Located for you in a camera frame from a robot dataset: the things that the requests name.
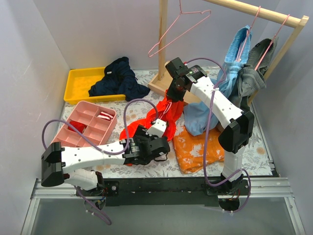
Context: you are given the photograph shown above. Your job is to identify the bright orange-red shorts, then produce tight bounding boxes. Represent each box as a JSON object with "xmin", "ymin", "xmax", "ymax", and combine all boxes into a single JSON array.
[{"xmin": 120, "ymin": 94, "xmax": 184, "ymax": 165}]

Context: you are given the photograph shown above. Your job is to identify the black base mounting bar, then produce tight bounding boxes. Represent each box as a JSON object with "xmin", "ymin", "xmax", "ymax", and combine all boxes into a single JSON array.
[{"xmin": 73, "ymin": 175, "xmax": 252, "ymax": 212}]

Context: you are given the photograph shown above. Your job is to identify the pink hanger holding blue shorts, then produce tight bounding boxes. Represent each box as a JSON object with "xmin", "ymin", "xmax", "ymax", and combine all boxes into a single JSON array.
[{"xmin": 235, "ymin": 5, "xmax": 262, "ymax": 63}]

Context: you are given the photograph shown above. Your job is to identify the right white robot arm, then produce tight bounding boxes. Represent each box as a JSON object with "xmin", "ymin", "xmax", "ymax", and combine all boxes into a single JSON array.
[{"xmin": 165, "ymin": 57, "xmax": 254, "ymax": 195}]

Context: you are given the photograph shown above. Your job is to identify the orange white patterned cloth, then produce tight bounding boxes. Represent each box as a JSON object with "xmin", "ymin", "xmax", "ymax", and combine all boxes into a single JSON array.
[{"xmin": 173, "ymin": 126, "xmax": 224, "ymax": 174}]

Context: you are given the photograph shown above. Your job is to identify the navy blue shorts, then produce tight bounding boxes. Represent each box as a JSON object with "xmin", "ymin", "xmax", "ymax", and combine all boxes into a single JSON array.
[{"xmin": 88, "ymin": 56, "xmax": 150, "ymax": 101}]

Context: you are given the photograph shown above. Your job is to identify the light blue shorts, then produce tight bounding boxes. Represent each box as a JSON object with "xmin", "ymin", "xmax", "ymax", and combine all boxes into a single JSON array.
[{"xmin": 183, "ymin": 25, "xmax": 252, "ymax": 136}]

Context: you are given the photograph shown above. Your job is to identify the red sock in organizer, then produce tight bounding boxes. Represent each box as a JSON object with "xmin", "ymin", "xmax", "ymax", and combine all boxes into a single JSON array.
[{"xmin": 68, "ymin": 120, "xmax": 87, "ymax": 134}]

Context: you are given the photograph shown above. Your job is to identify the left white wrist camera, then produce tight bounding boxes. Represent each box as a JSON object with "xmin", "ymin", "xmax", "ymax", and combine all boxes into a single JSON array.
[{"xmin": 146, "ymin": 118, "xmax": 167, "ymax": 138}]

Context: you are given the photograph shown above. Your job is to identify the grey shorts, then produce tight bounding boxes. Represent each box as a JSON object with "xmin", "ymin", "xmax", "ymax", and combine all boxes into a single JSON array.
[{"xmin": 228, "ymin": 38, "xmax": 278, "ymax": 113}]

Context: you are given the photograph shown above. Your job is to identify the pink wire hanger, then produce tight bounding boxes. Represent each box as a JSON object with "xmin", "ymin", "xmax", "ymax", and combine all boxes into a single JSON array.
[
  {"xmin": 156, "ymin": 101, "xmax": 173, "ymax": 122},
  {"xmin": 147, "ymin": 0, "xmax": 212, "ymax": 58}
]

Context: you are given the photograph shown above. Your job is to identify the red white striped sock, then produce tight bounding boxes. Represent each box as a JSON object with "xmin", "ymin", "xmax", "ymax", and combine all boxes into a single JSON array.
[{"xmin": 97, "ymin": 111, "xmax": 114, "ymax": 121}]

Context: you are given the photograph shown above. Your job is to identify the yellow plastic tray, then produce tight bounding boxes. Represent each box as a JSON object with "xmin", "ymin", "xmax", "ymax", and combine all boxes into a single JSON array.
[{"xmin": 64, "ymin": 67, "xmax": 125, "ymax": 105}]

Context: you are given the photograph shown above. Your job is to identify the wooden clothes rack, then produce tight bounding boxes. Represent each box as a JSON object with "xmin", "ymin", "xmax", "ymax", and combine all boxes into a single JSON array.
[{"xmin": 148, "ymin": 0, "xmax": 310, "ymax": 108}]

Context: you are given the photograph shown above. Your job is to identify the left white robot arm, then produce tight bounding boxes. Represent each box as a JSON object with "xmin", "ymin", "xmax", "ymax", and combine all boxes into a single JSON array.
[{"xmin": 41, "ymin": 119, "xmax": 170, "ymax": 196}]

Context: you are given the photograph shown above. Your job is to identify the floral patterned table mat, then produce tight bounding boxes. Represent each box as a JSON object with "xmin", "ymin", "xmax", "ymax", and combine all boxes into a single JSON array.
[{"xmin": 47, "ymin": 67, "xmax": 273, "ymax": 179}]

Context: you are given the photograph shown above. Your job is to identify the pink hanger holding grey shorts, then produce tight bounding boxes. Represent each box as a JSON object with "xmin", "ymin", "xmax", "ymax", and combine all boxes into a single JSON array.
[{"xmin": 254, "ymin": 14, "xmax": 290, "ymax": 71}]

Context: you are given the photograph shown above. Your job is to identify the pink compartment organizer box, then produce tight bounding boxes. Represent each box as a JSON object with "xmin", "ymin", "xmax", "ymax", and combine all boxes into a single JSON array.
[{"xmin": 53, "ymin": 101, "xmax": 117, "ymax": 147}]

